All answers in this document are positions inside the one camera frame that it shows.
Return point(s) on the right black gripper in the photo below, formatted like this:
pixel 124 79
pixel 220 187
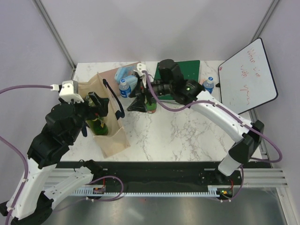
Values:
pixel 138 105

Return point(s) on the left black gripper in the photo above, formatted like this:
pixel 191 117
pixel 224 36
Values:
pixel 101 102

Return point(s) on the green glass bottle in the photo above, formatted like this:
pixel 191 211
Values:
pixel 151 106
pixel 98 127

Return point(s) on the blue cap water bottle front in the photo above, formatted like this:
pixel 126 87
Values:
pixel 125 89

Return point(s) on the blue cap water bottle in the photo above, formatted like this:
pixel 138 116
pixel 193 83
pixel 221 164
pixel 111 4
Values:
pixel 209 85
pixel 125 89

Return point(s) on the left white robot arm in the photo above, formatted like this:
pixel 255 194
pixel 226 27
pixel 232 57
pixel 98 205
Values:
pixel 31 204

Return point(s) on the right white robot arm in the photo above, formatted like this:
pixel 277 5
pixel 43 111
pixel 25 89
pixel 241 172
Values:
pixel 191 94

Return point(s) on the beige canvas tote bag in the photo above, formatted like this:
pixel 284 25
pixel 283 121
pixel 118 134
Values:
pixel 115 140

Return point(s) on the brown cardboard sheet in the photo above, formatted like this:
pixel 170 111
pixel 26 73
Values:
pixel 109 70

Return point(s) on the light blue headphones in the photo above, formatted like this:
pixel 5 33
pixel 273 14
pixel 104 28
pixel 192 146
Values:
pixel 126 78

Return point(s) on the green binder folder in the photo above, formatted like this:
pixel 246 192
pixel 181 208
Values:
pixel 190 70

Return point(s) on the small whiteboard with writing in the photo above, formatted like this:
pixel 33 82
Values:
pixel 246 80

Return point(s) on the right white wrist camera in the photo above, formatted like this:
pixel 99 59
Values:
pixel 141 74

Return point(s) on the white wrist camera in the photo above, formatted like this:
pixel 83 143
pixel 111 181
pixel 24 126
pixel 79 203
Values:
pixel 68 91
pixel 141 74

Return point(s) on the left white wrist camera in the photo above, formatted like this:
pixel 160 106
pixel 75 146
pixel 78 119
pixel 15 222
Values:
pixel 68 91

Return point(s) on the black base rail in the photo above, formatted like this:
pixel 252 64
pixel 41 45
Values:
pixel 165 176

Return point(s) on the white cable duct strip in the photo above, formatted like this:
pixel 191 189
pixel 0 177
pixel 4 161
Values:
pixel 90 191

